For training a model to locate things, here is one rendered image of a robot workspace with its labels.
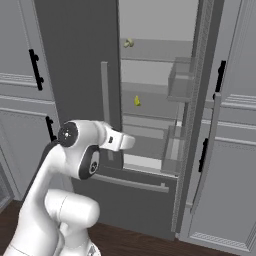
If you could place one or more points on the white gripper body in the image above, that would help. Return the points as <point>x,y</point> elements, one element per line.
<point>128,141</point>

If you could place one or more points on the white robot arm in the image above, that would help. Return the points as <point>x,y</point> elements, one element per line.
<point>46,186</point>

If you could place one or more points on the yellow lemon wedge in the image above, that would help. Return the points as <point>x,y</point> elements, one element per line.
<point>137,101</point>

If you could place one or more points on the clear fridge door bin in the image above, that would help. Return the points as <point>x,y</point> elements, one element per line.
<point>180,81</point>
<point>172,151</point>

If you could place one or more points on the grey fridge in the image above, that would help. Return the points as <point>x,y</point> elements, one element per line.
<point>150,66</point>

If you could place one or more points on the open grey fridge door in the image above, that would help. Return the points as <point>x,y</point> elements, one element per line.
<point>196,100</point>

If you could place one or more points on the dark grey fridge door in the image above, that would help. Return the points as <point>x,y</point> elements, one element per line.
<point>76,60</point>

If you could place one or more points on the dark grey freezer drawer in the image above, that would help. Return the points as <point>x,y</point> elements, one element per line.
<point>133,206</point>

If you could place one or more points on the pale green food item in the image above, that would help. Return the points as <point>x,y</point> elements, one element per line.
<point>129,42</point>

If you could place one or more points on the grey cupboard door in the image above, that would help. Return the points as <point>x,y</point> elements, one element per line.
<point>240,50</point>
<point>23,143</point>
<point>16,40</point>
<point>230,186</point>

